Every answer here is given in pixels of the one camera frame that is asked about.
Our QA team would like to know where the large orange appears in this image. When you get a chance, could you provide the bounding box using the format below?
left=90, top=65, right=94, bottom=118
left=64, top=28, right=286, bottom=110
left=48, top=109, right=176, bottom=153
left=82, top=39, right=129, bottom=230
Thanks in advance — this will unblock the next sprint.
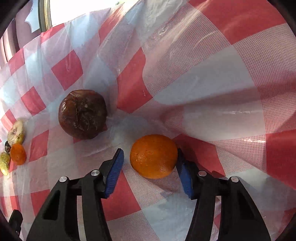
left=129, top=135, right=178, bottom=179

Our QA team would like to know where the dark brown rotten apple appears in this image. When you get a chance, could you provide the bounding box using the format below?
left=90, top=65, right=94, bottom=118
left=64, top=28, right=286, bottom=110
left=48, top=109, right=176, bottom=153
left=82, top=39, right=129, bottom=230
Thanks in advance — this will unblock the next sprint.
left=58, top=89, right=107, bottom=140

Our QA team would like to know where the small tangerine on table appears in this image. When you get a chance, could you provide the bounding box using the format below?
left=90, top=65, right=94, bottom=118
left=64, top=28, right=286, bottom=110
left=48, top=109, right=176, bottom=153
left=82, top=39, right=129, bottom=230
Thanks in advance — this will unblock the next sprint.
left=10, top=143, right=27, bottom=166

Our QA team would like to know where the yellow green fruit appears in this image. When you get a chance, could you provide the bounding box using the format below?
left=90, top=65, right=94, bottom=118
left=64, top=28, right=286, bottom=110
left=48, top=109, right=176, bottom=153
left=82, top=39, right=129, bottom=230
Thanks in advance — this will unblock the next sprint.
left=0, top=152, right=11, bottom=176

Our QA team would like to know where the small dark fruit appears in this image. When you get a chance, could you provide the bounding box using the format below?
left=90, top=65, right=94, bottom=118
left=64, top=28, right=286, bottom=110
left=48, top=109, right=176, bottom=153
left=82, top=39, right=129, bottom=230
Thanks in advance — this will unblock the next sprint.
left=4, top=141, right=11, bottom=154

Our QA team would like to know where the yellow cut apple half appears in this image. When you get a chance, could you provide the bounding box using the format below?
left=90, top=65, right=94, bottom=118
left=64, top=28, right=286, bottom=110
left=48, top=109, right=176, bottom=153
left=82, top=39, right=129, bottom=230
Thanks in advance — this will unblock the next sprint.
left=7, top=120, right=26, bottom=147

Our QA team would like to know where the red white checkered tablecloth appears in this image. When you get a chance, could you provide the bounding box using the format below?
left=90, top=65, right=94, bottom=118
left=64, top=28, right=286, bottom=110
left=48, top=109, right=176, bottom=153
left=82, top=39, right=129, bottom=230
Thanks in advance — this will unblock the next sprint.
left=1, top=1, right=295, bottom=240

